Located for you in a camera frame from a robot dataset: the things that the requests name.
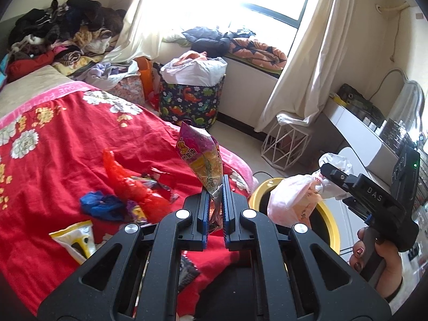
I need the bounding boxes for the curved frame vanity mirror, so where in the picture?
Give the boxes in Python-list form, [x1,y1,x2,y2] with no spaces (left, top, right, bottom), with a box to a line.
[389,68,428,134]

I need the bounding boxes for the pink plastic bag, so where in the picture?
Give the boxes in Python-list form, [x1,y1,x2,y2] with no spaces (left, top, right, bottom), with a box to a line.
[267,152,355,228]

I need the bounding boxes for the white air conditioner hose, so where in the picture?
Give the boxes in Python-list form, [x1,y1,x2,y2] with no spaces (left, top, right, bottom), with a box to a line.
[374,2,410,16]

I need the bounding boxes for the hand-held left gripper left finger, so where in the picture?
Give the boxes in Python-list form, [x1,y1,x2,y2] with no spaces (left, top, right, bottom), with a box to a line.
[36,189,212,321]

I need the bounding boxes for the lavender cloth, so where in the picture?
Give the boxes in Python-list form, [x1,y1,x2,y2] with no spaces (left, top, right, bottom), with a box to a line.
[78,61,139,91]

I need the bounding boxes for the red snack wrappers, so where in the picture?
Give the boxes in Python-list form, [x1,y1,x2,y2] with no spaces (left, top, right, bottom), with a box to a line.
[139,174,181,204]

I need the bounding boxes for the floral fabric bag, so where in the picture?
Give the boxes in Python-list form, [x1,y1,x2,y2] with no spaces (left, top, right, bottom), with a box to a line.
[112,74,146,106]

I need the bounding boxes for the white desk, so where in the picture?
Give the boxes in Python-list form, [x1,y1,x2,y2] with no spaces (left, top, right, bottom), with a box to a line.
[323,97,402,174]

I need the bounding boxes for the beige bed sheet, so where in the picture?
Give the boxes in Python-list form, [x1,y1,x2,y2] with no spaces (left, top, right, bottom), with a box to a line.
[0,64,76,117]

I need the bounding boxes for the shiny patterned box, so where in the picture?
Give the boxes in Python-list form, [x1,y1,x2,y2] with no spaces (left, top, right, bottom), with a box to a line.
[378,119,422,148]

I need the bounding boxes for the white wire basket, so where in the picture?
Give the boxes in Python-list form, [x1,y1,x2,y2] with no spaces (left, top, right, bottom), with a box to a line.
[261,114,316,171]

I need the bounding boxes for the purple yellow snack packet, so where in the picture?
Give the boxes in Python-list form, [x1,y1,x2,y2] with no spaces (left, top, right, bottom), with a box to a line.
[175,120,224,235]

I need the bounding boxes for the red floral blanket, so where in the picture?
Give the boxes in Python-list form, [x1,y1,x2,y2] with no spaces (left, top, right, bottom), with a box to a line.
[0,80,258,318]

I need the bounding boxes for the dark blue jacket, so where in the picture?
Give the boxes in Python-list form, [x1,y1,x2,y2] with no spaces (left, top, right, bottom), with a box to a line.
[182,26,258,57]

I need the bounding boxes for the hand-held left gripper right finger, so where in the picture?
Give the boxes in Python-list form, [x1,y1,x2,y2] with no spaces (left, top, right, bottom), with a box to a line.
[221,174,392,321]

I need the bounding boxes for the blue plastic wrapper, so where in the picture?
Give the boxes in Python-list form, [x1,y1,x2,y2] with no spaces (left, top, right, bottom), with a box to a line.
[79,190,129,222]

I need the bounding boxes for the person's right hand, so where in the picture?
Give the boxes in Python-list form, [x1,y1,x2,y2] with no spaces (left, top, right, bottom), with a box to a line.
[349,227,404,276]

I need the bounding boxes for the white plastic bag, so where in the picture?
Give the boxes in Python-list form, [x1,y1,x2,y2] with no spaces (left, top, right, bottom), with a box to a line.
[160,57,228,87]

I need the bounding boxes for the red plastic bag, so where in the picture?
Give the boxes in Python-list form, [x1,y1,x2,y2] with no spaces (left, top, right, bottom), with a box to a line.
[102,148,178,224]

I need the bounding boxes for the dinosaur print storage basket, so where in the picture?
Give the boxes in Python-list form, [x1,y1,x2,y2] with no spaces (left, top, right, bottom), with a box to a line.
[158,74,225,131]

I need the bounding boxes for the pile of dark clothes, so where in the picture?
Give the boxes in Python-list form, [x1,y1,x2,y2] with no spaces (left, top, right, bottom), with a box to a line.
[7,0,128,84]

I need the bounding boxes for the yellow rimmed trash can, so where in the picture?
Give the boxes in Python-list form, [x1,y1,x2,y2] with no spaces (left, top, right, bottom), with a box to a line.
[249,177,342,259]

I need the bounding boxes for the white chair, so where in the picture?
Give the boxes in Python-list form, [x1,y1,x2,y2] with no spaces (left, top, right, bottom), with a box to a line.
[336,147,372,178]

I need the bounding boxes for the orange black quilt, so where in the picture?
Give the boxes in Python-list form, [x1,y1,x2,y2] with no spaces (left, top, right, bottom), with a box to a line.
[231,38,288,71]

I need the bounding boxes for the cream curtain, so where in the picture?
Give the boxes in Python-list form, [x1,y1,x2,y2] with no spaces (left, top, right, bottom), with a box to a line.
[104,0,188,64]
[254,0,357,132]

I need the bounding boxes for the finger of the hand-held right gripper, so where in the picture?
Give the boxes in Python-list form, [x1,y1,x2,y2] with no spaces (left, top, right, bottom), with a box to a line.
[320,165,357,192]
[344,199,372,224]

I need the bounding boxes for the person's right forearm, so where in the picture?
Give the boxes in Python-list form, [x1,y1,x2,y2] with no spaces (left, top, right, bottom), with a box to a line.
[374,267,406,305]

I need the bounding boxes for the person's black trouser leg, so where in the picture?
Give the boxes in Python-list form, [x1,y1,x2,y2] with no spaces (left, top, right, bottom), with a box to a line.
[197,251,291,321]

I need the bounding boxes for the yellow white snack packet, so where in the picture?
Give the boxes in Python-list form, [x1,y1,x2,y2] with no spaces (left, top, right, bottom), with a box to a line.
[49,220,97,265]

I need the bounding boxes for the red snack wrapper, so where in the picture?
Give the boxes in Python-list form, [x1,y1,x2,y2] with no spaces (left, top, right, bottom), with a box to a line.
[150,167,174,180]

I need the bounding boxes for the black box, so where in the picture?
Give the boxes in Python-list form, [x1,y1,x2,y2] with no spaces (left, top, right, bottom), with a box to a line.
[334,83,385,124]

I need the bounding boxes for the orange cloth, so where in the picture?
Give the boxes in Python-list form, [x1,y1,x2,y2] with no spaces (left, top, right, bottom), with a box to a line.
[172,51,209,67]

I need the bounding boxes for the orange paper bag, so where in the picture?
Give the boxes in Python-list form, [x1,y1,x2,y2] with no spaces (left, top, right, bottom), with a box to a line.
[134,56,161,108]

